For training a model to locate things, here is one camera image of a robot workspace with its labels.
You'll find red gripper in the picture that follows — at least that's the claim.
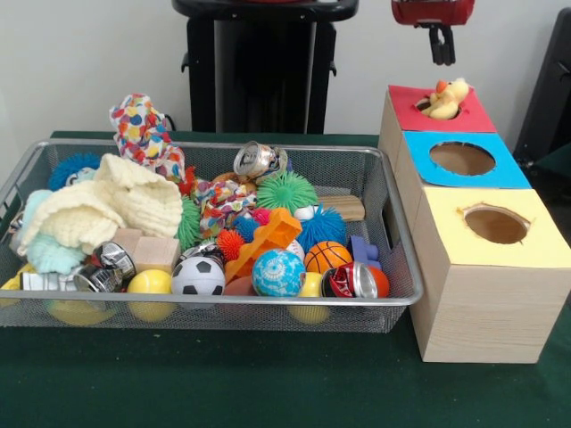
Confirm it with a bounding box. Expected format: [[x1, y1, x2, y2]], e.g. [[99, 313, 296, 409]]
[[391, 0, 476, 67]]

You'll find yellow duck plush toy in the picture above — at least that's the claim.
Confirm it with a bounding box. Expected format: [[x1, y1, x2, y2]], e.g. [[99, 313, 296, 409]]
[[418, 77, 470, 120]]

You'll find polka dot cloth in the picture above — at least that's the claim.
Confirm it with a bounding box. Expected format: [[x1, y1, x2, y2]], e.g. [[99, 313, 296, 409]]
[[110, 92, 187, 182]]

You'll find cream knitted cloth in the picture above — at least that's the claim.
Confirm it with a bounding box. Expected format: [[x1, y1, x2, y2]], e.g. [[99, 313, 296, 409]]
[[20, 153, 184, 255]]

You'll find mint green cloth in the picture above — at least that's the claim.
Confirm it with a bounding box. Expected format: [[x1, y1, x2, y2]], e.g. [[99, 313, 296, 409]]
[[20, 189, 88, 276]]

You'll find wooden box with three holes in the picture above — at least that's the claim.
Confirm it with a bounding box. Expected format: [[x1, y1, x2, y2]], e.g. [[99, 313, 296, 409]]
[[377, 84, 571, 365]]

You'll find black panel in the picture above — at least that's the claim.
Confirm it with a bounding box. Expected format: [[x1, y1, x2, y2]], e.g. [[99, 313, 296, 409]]
[[512, 6, 571, 155]]

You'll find dark green table cloth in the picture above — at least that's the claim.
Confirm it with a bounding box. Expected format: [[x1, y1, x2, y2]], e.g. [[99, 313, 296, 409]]
[[533, 142, 571, 210], [0, 129, 571, 428]]

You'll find ridged wooden block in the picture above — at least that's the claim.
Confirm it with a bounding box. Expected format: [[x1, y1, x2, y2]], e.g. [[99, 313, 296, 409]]
[[317, 194, 366, 222]]

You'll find crushed silver can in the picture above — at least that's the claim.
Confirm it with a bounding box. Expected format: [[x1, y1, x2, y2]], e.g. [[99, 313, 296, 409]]
[[234, 140, 289, 176]]

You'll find small basketball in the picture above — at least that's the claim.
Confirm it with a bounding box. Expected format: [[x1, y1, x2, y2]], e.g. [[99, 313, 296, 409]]
[[304, 241, 353, 275]]

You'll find crushed red can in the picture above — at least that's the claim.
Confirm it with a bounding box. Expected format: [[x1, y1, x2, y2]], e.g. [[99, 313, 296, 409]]
[[319, 261, 379, 300]]

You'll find orange toy brick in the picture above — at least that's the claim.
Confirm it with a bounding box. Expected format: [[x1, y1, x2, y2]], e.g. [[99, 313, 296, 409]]
[[225, 207, 304, 282]]

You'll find colourful patterned cloth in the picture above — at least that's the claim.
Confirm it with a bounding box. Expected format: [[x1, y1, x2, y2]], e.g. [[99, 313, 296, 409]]
[[195, 177, 259, 238]]

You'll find globe print ball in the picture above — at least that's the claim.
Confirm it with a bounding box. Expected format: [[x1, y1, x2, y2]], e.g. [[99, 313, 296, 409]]
[[252, 249, 307, 298]]

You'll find large green spiky ball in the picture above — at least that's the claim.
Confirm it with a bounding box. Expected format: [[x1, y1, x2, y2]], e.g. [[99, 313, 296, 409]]
[[177, 195, 203, 251]]

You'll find soccer ball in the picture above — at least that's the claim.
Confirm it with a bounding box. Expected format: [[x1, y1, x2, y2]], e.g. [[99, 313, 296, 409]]
[[171, 255, 227, 296]]

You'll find yellow ball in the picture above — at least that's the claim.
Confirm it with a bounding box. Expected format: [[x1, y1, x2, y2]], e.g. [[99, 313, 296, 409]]
[[128, 269, 174, 323]]

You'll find wire mesh bin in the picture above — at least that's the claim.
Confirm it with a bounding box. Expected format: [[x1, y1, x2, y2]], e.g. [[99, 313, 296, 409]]
[[0, 137, 424, 334]]

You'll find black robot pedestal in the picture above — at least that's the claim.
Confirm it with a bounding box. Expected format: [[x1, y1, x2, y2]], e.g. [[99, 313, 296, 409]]
[[171, 0, 360, 135]]

